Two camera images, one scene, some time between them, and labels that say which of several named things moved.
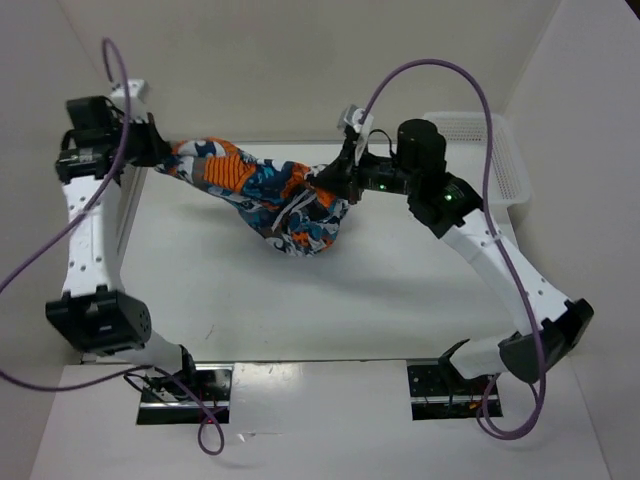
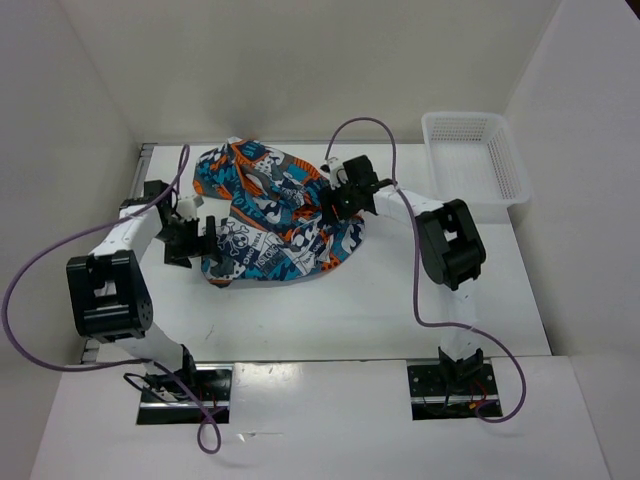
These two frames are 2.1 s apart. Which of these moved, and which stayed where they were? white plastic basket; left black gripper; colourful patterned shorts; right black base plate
Moved: left black gripper; colourful patterned shorts
Stayed: right black base plate; white plastic basket
